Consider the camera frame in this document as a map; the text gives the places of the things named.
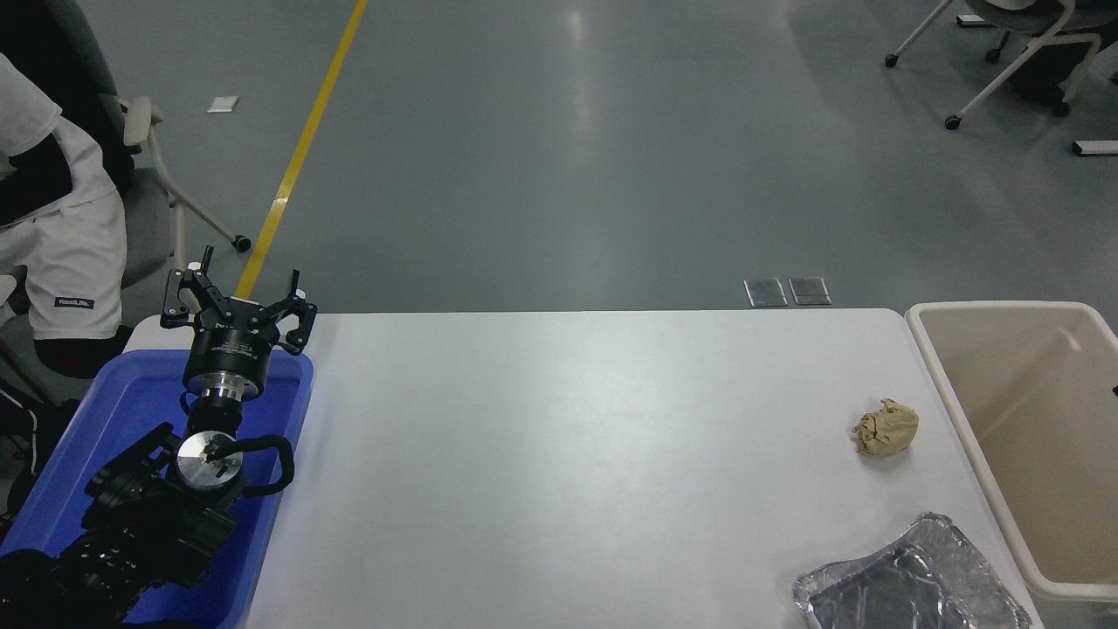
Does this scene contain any white frame wheeled chair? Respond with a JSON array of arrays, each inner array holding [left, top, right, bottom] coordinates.
[[884, 0, 1118, 132]]

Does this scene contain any silver foil tray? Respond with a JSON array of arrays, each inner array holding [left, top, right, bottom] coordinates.
[[792, 512, 1036, 629]]

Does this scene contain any person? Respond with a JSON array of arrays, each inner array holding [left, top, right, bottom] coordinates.
[[0, 52, 132, 516], [1004, 31, 1118, 110]]

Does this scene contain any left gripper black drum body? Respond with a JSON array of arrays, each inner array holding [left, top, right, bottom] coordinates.
[[183, 301, 280, 386]]

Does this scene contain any blue plastic tray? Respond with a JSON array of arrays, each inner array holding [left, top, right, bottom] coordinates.
[[0, 348, 315, 629]]

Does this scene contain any grey black office chair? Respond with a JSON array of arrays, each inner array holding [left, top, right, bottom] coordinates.
[[0, 0, 252, 291]]

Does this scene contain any large pale bin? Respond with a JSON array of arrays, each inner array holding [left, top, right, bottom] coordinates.
[[906, 301, 1118, 604]]

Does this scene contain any crumpled tan paper ball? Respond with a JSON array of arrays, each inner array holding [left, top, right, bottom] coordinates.
[[853, 398, 921, 459]]

